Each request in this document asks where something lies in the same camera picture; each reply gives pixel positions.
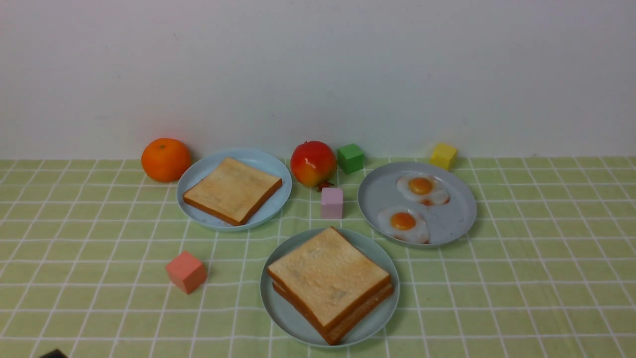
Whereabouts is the toast slice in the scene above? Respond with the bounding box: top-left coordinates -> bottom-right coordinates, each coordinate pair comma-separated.
272,282 -> 395,345
182,157 -> 283,226
267,227 -> 391,330

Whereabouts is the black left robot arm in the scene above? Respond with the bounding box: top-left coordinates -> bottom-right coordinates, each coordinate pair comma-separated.
39,349 -> 68,358

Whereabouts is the red yellow apple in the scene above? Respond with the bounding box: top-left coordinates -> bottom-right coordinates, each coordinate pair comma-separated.
289,140 -> 338,192

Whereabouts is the pink cube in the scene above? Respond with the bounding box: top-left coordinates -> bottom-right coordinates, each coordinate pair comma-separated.
320,187 -> 344,220

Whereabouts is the green cube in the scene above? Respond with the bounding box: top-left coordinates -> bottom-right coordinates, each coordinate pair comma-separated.
336,143 -> 364,175

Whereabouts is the light blue bread plate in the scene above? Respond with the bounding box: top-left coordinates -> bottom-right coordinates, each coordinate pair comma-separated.
176,148 -> 293,232

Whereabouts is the front fried egg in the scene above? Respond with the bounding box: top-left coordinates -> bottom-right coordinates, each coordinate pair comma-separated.
376,206 -> 431,245

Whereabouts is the fried egg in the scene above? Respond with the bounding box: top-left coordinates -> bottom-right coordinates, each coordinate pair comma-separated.
396,173 -> 451,206
376,206 -> 431,245

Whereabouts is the rear fried egg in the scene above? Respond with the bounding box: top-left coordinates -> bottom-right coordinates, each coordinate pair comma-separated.
396,173 -> 451,206

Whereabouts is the yellow cube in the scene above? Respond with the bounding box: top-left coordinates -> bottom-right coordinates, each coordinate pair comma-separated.
430,142 -> 458,172

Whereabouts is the grey blue egg plate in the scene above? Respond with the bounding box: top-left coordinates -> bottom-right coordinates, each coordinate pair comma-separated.
357,161 -> 477,249

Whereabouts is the light blue front plate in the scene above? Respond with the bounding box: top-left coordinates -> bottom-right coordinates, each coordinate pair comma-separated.
259,227 -> 400,350

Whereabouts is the orange fruit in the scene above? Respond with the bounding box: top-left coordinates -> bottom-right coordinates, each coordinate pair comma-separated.
141,138 -> 193,182

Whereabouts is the salmon red cube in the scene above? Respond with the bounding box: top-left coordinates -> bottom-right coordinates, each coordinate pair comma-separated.
165,251 -> 208,295

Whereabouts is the green checkered tablecloth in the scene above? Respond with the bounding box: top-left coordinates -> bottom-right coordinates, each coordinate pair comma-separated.
0,157 -> 636,358

